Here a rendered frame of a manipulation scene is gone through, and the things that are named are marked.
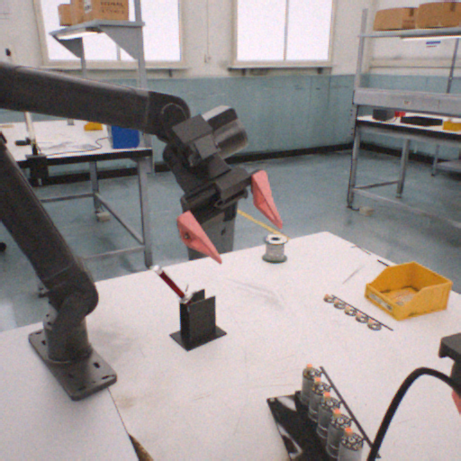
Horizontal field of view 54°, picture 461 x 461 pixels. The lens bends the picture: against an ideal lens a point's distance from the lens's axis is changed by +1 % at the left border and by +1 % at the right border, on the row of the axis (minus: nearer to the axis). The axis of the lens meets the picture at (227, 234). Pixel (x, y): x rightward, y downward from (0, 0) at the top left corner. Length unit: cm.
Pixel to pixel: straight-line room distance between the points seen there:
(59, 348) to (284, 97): 532
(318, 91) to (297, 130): 55
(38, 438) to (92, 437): 7
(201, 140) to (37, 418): 43
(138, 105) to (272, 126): 519
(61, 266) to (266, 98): 514
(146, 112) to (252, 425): 44
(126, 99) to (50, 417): 44
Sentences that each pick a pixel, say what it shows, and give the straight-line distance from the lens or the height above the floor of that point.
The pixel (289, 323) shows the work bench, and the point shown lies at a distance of 84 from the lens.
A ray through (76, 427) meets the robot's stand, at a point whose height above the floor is 75.
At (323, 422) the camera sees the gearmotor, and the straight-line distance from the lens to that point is 59.
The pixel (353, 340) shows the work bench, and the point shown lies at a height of 75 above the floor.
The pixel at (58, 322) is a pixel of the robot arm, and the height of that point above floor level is 84.
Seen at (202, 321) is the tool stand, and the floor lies 79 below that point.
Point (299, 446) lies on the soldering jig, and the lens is 61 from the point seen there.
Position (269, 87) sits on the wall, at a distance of 571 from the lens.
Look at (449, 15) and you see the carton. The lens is 347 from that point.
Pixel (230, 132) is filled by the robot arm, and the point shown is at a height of 109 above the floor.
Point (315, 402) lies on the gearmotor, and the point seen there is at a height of 80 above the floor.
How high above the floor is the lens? 120
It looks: 21 degrees down
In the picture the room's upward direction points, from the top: straight up
